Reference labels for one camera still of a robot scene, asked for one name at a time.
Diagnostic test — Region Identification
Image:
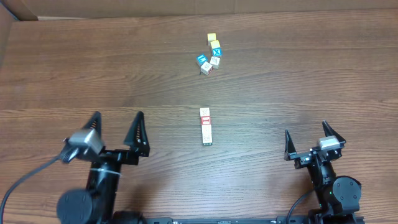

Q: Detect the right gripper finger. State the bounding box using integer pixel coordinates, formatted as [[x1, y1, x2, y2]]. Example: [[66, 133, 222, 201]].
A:
[[284, 129, 296, 161], [322, 120, 346, 144]]

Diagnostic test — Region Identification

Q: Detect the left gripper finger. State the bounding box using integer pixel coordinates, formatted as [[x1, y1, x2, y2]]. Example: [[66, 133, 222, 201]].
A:
[[83, 111, 102, 137], [124, 111, 150, 157]]

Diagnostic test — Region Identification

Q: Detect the white green block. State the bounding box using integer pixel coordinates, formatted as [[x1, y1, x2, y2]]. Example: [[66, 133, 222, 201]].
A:
[[202, 133, 213, 146], [201, 124, 211, 136]]

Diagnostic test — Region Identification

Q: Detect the red I block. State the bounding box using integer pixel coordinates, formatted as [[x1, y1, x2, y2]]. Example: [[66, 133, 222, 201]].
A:
[[201, 116, 211, 126]]

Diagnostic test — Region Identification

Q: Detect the red circle block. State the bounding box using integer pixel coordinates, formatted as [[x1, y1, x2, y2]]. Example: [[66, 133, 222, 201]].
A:
[[200, 108, 210, 117]]

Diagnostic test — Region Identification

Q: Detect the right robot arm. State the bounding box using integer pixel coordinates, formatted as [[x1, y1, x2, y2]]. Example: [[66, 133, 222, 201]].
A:
[[284, 120, 364, 224]]

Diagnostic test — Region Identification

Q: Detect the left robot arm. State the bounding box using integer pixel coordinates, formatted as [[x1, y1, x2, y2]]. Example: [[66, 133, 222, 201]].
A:
[[57, 111, 150, 224]]

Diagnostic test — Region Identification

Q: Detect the white block centre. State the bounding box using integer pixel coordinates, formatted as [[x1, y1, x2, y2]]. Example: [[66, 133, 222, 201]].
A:
[[200, 62, 213, 75]]

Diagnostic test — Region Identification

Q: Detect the blue picture block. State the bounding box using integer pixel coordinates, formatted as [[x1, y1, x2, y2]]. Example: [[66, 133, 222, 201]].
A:
[[196, 54, 208, 67]]

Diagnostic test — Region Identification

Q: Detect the white block right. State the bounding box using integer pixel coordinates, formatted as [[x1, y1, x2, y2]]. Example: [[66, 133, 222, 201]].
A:
[[209, 56, 221, 69]]

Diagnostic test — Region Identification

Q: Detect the blue X block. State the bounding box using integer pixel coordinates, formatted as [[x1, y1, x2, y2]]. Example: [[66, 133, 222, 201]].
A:
[[212, 47, 223, 58]]

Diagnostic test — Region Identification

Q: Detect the yellow block near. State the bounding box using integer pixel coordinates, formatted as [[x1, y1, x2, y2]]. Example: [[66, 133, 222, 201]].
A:
[[210, 40, 221, 49]]

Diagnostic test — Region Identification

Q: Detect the yellow block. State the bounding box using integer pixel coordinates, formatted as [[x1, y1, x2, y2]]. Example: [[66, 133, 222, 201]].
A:
[[210, 40, 221, 49], [207, 33, 217, 45]]

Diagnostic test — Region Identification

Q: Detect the yellow block far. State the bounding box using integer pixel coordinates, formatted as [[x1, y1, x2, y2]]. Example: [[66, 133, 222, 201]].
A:
[[207, 33, 217, 45]]

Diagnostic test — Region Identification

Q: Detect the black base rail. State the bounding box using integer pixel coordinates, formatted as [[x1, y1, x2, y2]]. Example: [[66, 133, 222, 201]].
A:
[[140, 215, 365, 224]]

